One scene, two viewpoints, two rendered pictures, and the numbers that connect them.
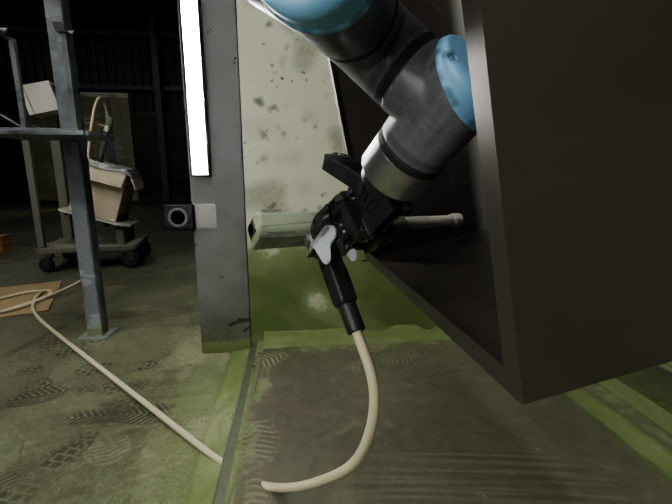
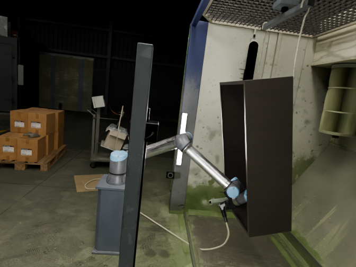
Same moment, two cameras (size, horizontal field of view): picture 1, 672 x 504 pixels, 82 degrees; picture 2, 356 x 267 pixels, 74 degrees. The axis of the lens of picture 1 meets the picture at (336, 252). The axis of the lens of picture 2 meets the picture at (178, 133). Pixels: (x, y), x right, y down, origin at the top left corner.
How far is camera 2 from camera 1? 169 cm
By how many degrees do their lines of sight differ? 2
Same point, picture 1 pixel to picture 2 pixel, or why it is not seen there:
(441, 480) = (237, 252)
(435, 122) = (243, 201)
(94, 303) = not seen: hidden behind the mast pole
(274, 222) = (214, 201)
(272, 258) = (194, 188)
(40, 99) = (98, 102)
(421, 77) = (242, 195)
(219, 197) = (181, 170)
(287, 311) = (195, 204)
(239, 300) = (182, 199)
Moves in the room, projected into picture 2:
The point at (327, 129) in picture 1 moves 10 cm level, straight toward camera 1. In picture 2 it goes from (214, 155) to (216, 157)
